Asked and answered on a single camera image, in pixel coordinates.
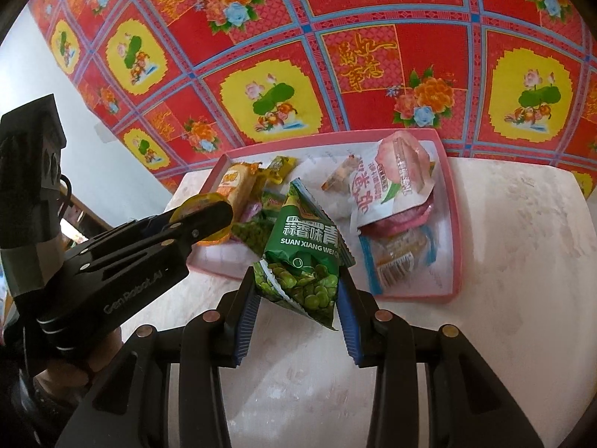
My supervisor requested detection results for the wooden shelf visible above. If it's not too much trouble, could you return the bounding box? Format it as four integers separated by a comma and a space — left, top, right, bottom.
58, 187, 110, 248

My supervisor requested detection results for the clear blue-edged snack packet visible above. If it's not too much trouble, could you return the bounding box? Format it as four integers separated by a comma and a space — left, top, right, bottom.
358, 224, 441, 296

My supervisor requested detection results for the yellow candy packet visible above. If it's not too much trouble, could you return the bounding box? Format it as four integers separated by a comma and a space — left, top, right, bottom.
170, 192, 234, 246
263, 155, 298, 185

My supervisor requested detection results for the pink cardboard box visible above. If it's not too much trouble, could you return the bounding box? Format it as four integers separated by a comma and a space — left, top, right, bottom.
189, 128, 463, 304

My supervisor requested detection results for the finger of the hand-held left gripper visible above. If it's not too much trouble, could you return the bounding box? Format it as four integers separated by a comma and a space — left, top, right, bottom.
108, 212, 185, 244
154, 200, 235, 253

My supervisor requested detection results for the orange corn snack packet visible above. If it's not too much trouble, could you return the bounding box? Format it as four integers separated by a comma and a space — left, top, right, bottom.
217, 161, 262, 225

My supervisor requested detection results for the clear burger candy packet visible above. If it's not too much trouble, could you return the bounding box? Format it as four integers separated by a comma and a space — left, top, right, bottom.
322, 155, 362, 192

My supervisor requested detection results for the red floral printed cloth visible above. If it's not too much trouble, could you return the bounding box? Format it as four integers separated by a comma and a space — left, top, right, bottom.
25, 0, 597, 192

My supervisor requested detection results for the white pink spouted pouch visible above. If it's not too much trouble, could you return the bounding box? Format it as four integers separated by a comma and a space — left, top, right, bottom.
349, 131, 437, 239

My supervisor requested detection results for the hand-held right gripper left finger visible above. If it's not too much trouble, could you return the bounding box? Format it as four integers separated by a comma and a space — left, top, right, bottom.
55, 271, 262, 448

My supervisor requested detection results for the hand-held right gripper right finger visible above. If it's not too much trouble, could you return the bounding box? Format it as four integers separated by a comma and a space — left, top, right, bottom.
337, 266, 544, 448

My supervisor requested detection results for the person's left hand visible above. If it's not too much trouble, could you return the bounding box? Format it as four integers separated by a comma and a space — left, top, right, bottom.
32, 329, 124, 398

